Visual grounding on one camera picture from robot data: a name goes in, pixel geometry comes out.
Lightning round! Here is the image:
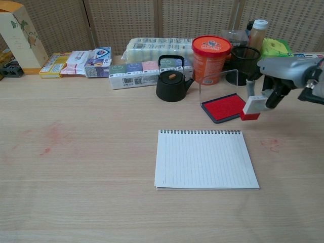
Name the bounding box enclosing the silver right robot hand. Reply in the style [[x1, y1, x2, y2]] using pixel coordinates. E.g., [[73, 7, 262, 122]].
[[245, 57, 324, 112]]

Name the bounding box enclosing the red and white stamp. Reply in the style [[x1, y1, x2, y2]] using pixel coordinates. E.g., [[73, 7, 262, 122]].
[[240, 95, 268, 122]]

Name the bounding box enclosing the white spiral lined notebook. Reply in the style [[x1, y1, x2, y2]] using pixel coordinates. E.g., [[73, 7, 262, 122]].
[[153, 129, 261, 191]]

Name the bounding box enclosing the green tissue box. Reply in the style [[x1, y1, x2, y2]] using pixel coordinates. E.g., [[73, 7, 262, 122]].
[[260, 37, 294, 61]]

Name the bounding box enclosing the brown bottle white cap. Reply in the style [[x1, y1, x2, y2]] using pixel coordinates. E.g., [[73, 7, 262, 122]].
[[249, 19, 269, 50]]

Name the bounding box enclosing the black mesh pen holder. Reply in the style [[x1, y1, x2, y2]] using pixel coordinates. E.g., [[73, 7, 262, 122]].
[[225, 46, 261, 87]]

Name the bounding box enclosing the clear plastic box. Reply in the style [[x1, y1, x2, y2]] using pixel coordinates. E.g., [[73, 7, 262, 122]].
[[220, 29, 250, 49]]

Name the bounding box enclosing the red ink pad clear lid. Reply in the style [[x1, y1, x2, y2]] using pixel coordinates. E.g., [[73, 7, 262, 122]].
[[198, 68, 248, 125]]

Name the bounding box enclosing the orange snack tub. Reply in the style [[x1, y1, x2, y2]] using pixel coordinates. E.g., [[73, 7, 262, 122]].
[[191, 35, 232, 86]]

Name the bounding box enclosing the black teapot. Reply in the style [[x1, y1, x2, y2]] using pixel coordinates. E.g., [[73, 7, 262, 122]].
[[155, 55, 195, 103]]

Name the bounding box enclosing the long clear-wrapped tissue pack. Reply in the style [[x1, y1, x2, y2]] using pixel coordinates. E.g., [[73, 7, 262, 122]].
[[121, 37, 194, 63]]

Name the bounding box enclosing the colourful pocket tissue multipack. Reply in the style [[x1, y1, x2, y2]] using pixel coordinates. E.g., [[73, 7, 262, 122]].
[[108, 60, 194, 91]]

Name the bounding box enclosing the wooden folding screen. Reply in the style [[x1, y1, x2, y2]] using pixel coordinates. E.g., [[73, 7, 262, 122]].
[[0, 0, 324, 60]]

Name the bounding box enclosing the blue and white box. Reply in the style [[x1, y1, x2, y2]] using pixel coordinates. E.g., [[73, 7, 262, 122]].
[[87, 46, 112, 61]]

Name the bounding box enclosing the small purple box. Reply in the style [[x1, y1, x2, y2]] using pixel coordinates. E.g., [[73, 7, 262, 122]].
[[84, 58, 112, 78]]

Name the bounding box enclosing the pink wet wipes pack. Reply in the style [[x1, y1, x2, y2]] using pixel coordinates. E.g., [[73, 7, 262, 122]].
[[60, 50, 94, 77]]

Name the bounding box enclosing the yellow cardboard box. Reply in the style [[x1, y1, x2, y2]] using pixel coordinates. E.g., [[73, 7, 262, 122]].
[[38, 52, 72, 79]]

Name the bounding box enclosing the tall cream gift box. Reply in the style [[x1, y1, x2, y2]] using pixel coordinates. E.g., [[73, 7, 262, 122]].
[[0, 1, 50, 75]]

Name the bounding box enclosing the gold foil packet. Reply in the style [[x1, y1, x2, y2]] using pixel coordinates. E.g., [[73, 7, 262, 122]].
[[0, 49, 15, 65]]

